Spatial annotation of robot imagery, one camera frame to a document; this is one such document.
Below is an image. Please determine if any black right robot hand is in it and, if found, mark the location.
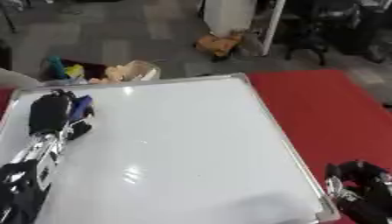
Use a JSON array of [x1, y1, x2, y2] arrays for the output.
[[323, 159, 392, 224]]

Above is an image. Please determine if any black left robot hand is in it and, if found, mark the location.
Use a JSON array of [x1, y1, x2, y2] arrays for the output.
[[27, 88, 97, 141]]

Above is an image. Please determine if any blue whiteboard brush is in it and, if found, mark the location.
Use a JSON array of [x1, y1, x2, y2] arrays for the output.
[[68, 94, 95, 123]]

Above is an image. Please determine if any teal toy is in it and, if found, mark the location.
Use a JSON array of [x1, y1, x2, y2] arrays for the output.
[[45, 55, 69, 81]]

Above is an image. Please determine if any white rounded object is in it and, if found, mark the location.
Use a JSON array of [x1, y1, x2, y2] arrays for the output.
[[0, 67, 43, 90]]

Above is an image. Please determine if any yellow toy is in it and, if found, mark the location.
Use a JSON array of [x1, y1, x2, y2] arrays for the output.
[[64, 64, 86, 79]]

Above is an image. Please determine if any dark box of toys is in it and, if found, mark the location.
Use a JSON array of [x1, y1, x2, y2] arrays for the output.
[[37, 55, 163, 88]]

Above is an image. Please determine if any beige soft toy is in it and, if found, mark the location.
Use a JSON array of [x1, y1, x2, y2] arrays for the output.
[[87, 64, 132, 85]]

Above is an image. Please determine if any clear plastic bag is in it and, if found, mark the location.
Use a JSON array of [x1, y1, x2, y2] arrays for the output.
[[121, 59, 163, 81]]

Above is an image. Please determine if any black chair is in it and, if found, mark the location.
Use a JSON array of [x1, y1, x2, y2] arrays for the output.
[[282, 0, 392, 67]]

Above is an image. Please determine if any orange brown bag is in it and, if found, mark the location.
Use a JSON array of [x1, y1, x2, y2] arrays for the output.
[[192, 32, 245, 59]]

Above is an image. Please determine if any white pole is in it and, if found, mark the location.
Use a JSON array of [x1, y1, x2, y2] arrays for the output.
[[260, 0, 288, 57]]

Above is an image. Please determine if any white whiteboard with silver frame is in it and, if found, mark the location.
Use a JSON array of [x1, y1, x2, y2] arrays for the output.
[[0, 73, 342, 224]]

